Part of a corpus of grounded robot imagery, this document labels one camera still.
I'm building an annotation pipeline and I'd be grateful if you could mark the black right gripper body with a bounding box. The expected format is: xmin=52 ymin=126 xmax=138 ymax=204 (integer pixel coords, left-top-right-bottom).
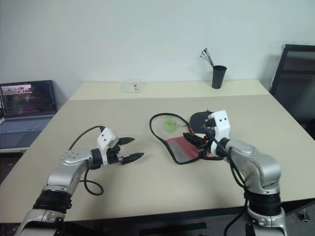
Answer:
xmin=202 ymin=113 xmax=218 ymax=151

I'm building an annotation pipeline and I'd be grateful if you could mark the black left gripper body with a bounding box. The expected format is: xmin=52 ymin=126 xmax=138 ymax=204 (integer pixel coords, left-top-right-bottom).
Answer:
xmin=107 ymin=140 xmax=125 ymax=166

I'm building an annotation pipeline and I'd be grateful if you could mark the black rubber table tennis paddle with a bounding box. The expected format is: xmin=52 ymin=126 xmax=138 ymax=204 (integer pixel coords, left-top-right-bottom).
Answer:
xmin=189 ymin=108 xmax=216 ymax=138

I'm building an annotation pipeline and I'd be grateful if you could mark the red mesh paddle case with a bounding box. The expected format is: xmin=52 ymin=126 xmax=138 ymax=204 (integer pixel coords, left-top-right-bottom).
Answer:
xmin=149 ymin=112 xmax=223 ymax=165

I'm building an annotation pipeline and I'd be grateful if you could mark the small green round object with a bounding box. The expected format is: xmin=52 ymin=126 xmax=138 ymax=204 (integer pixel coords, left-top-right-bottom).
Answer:
xmin=164 ymin=118 xmax=177 ymax=133

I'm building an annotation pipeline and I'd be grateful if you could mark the clear plastic container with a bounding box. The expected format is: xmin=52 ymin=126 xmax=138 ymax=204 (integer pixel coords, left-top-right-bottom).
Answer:
xmin=120 ymin=80 xmax=146 ymax=93

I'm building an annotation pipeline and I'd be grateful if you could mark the black plastic cup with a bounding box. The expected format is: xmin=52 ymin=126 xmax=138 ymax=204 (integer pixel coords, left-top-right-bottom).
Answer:
xmin=212 ymin=65 xmax=227 ymax=89

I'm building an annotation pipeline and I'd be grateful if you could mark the black mesh office chair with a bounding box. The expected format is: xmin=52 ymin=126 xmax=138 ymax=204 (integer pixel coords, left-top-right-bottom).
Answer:
xmin=269 ymin=44 xmax=315 ymax=129

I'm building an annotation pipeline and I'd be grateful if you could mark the white side table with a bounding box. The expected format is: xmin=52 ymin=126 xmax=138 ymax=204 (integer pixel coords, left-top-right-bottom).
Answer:
xmin=0 ymin=146 xmax=31 ymax=154

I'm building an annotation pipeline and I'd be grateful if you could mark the open blue laptop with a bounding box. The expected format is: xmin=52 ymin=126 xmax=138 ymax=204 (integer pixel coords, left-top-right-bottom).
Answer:
xmin=0 ymin=79 xmax=59 ymax=149

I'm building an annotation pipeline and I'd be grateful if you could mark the small black floor object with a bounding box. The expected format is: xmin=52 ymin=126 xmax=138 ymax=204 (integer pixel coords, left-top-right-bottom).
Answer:
xmin=300 ymin=207 xmax=312 ymax=223

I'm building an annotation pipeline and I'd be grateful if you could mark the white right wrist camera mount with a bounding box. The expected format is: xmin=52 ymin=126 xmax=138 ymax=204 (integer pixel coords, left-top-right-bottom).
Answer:
xmin=210 ymin=110 xmax=232 ymax=157

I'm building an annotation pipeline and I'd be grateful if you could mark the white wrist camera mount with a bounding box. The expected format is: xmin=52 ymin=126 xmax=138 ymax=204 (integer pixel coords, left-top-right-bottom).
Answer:
xmin=210 ymin=110 xmax=232 ymax=157
xmin=96 ymin=126 xmax=117 ymax=166

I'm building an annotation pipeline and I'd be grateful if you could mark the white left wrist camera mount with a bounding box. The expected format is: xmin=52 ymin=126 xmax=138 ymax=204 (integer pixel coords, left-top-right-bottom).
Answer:
xmin=96 ymin=126 xmax=117 ymax=166

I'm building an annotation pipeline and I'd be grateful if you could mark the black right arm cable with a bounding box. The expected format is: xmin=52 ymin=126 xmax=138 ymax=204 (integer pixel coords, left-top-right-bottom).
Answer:
xmin=203 ymin=122 xmax=249 ymax=236

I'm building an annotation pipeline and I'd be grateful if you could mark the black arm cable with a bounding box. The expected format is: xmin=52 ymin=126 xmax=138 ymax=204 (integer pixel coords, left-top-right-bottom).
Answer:
xmin=203 ymin=122 xmax=249 ymax=236
xmin=68 ymin=125 xmax=106 ymax=197

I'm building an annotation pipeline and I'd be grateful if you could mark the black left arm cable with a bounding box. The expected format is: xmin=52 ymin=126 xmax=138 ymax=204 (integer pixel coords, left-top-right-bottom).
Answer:
xmin=68 ymin=125 xmax=106 ymax=197

